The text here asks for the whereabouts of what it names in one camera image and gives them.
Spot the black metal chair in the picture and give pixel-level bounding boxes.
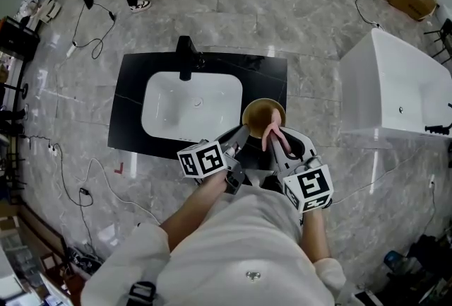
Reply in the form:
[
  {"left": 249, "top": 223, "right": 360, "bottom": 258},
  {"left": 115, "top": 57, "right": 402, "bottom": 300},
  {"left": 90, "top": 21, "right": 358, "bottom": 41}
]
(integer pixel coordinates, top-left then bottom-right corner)
[{"left": 422, "top": 18, "right": 452, "bottom": 64}]

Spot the black looped floor cable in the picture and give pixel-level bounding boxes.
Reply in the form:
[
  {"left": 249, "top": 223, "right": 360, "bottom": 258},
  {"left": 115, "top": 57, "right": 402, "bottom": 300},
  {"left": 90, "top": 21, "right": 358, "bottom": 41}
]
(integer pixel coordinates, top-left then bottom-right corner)
[{"left": 71, "top": 2, "right": 117, "bottom": 60}]

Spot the black power adapter cable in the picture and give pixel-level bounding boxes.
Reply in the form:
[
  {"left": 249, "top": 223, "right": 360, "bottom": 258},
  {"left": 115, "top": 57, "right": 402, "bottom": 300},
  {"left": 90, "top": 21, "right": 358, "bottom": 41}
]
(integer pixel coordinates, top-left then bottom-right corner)
[{"left": 28, "top": 134, "right": 98, "bottom": 256}]

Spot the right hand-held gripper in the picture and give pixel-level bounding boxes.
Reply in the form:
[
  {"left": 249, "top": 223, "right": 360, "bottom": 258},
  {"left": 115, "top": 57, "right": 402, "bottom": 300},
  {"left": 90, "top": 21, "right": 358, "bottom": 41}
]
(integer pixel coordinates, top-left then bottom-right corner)
[{"left": 268, "top": 126, "right": 335, "bottom": 214}]

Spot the black bathtub faucet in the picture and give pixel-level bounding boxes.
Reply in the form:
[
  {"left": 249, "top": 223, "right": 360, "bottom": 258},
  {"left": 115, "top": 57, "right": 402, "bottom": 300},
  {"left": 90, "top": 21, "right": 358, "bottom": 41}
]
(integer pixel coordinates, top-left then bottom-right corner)
[{"left": 424, "top": 122, "right": 452, "bottom": 136}]

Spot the person's left forearm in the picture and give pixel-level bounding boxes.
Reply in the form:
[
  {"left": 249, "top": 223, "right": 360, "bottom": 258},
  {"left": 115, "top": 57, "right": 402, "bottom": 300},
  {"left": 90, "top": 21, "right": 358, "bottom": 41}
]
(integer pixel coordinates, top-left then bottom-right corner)
[{"left": 159, "top": 170, "right": 229, "bottom": 252}]

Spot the thin white floor cable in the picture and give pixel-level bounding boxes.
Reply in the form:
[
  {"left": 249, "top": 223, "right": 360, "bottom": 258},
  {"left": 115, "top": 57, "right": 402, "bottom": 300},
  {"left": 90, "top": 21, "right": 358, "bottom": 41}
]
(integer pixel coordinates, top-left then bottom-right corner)
[{"left": 331, "top": 147, "right": 437, "bottom": 238}]

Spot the person's right forearm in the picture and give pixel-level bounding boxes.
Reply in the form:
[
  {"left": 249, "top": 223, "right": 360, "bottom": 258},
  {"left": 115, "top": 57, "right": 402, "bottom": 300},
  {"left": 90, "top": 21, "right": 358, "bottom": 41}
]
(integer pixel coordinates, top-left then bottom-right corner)
[{"left": 299, "top": 207, "right": 332, "bottom": 263}]

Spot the long white floor cable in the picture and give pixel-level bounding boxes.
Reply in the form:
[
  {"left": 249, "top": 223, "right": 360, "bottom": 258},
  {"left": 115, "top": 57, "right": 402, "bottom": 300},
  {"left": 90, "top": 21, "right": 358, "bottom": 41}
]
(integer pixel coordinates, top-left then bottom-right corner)
[{"left": 61, "top": 157, "right": 162, "bottom": 226}]

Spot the blue water bottle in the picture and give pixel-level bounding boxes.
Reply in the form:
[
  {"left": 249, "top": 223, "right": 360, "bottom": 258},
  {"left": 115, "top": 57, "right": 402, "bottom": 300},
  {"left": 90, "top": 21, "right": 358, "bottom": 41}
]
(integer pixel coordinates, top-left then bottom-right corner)
[{"left": 383, "top": 249, "right": 407, "bottom": 272}]

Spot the black vanity countertop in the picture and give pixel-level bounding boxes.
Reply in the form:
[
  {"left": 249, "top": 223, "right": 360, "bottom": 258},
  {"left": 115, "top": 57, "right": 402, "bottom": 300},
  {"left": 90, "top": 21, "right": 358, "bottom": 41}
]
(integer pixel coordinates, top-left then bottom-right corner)
[{"left": 107, "top": 52, "right": 288, "bottom": 171}]

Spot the black strap buckle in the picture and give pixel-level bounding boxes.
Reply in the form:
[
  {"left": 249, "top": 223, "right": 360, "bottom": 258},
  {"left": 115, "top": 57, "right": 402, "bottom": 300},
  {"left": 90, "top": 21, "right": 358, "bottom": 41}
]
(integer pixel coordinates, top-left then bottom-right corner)
[{"left": 126, "top": 281, "right": 157, "bottom": 306}]

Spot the black sink faucet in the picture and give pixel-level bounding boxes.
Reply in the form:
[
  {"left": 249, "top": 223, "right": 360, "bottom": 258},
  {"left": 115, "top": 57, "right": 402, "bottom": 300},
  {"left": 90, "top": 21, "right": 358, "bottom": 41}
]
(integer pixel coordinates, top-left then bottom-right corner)
[{"left": 175, "top": 35, "right": 205, "bottom": 82}]

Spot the white power strip cable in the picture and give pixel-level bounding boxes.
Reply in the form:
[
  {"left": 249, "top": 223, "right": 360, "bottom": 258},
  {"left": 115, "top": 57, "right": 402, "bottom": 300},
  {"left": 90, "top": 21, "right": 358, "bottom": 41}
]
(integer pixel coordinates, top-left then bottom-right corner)
[{"left": 52, "top": 39, "right": 78, "bottom": 122}]

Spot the pink cloth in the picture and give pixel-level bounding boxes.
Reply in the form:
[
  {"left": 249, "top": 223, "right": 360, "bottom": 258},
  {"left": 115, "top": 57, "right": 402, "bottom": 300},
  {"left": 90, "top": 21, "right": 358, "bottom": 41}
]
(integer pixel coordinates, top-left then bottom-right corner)
[{"left": 261, "top": 111, "right": 297, "bottom": 159}]

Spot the white sink basin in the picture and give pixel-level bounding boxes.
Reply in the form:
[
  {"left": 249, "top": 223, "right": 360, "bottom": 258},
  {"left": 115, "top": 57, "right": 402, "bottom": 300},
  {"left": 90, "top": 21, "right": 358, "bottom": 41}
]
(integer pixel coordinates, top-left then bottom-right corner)
[{"left": 141, "top": 71, "right": 244, "bottom": 142}]

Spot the person's white shirt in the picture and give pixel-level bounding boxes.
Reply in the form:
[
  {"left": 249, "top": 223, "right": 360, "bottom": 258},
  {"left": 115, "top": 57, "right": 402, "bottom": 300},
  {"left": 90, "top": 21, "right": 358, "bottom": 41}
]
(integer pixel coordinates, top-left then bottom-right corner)
[{"left": 81, "top": 187, "right": 356, "bottom": 306}]

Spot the black cable with plug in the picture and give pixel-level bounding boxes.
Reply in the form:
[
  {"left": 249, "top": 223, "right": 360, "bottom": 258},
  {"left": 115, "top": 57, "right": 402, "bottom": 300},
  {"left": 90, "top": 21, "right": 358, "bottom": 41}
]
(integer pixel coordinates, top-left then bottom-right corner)
[{"left": 330, "top": 0, "right": 385, "bottom": 30}]

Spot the black metal shelf rack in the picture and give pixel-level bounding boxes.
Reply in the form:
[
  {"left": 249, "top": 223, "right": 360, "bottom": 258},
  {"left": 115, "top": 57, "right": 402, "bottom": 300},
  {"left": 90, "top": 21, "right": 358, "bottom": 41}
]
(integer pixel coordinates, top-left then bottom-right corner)
[{"left": 0, "top": 16, "right": 41, "bottom": 206}]

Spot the brown round bowl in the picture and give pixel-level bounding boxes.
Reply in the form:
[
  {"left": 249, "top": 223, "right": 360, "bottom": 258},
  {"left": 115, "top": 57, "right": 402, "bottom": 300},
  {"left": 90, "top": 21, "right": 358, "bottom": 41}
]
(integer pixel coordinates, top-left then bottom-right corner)
[{"left": 242, "top": 98, "right": 287, "bottom": 139}]

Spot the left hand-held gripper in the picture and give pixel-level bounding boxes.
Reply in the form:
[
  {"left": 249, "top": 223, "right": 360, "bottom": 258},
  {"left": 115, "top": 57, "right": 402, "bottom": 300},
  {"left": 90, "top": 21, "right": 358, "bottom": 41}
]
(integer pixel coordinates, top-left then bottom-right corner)
[{"left": 177, "top": 124, "right": 252, "bottom": 196}]

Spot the white bathtub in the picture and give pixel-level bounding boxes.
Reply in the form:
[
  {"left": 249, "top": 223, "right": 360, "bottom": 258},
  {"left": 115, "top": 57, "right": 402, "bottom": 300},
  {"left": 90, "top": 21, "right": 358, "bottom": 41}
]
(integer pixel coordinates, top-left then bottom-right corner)
[{"left": 339, "top": 28, "right": 452, "bottom": 140}]

